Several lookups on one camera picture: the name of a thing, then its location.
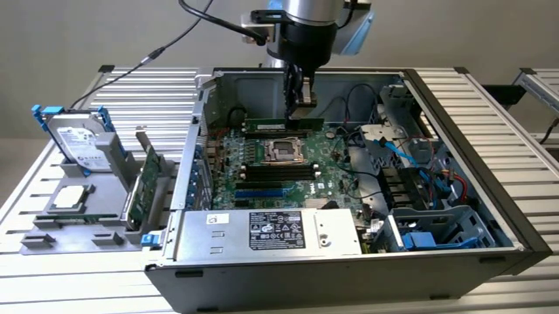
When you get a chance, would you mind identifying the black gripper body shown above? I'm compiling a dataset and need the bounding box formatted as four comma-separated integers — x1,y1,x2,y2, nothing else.
279,20,338,72

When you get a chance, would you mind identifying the green RAM stick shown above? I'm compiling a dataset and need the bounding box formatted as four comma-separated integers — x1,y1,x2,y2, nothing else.
244,116,326,132
35,213,122,222

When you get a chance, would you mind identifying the black RAM slots pair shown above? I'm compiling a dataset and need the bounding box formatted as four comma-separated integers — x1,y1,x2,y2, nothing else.
243,128,307,139

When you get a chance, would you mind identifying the black RAM slots bank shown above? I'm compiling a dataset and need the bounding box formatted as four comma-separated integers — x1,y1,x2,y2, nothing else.
240,164,318,184

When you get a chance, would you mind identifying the CPU socket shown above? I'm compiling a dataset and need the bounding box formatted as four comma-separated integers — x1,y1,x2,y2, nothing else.
259,138,307,164

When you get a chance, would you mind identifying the green Dell motherboard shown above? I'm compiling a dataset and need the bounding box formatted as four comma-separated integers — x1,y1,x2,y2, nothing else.
208,125,364,211

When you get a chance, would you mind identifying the black expansion slot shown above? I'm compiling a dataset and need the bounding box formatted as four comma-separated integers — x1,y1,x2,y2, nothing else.
235,181,284,191

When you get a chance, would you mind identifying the blue expansion slot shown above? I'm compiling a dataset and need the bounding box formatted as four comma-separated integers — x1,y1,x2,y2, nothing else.
234,188,284,199

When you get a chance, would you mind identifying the green graphics card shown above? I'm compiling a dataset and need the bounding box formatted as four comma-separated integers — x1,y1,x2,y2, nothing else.
123,125,166,230

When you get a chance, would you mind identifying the silver power supply unit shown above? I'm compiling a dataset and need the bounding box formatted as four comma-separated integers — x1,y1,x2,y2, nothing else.
171,207,364,260

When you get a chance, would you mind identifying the black box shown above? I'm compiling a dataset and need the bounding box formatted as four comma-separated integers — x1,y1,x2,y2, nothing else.
482,84,526,106

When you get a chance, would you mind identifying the grey disk bay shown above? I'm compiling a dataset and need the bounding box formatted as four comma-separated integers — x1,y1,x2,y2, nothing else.
387,204,496,253

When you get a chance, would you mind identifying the silver hard disk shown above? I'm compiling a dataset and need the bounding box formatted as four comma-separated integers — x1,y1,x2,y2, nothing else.
46,111,112,173

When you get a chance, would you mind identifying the aluminium slat side table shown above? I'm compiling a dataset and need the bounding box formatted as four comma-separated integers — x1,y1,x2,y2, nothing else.
513,67,559,116

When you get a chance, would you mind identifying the blue case latch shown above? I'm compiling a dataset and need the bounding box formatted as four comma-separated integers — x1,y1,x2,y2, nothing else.
140,230,159,251

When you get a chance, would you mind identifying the open black PC case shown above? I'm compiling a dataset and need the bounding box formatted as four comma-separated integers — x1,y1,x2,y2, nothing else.
143,66,554,310

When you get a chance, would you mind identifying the blue disk caddy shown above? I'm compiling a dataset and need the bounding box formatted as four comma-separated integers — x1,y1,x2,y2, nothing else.
31,104,128,166

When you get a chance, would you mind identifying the silver CPU chip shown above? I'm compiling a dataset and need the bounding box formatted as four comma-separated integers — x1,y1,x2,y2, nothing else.
50,184,95,211

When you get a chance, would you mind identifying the grey parts rack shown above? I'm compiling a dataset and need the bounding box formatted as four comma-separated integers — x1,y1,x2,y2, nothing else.
19,131,182,254

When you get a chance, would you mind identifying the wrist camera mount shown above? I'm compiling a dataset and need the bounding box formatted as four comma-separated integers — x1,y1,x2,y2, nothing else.
239,9,282,44

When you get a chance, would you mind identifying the light blue SATA wire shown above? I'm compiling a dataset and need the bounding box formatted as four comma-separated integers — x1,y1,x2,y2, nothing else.
374,137,422,168

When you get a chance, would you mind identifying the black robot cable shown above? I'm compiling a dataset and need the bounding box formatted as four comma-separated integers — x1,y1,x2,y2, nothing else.
68,0,266,111

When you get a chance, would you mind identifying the red wire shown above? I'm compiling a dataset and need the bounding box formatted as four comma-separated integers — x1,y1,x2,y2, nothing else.
451,174,472,201

